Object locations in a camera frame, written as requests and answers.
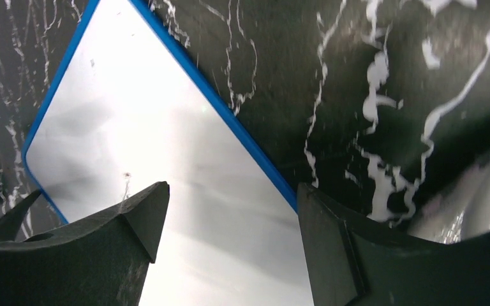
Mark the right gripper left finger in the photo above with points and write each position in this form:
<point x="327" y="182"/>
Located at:
<point x="101" y="259"/>

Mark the silver mesh eraser pad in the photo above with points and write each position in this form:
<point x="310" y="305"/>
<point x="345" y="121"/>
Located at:
<point x="461" y="211"/>

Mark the blue framed whiteboard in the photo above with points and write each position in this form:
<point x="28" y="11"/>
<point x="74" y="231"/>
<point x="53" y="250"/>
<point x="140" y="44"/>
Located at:
<point x="126" y="109"/>

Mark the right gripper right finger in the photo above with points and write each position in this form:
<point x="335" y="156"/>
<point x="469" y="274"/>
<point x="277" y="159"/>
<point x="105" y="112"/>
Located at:
<point x="353" y="260"/>

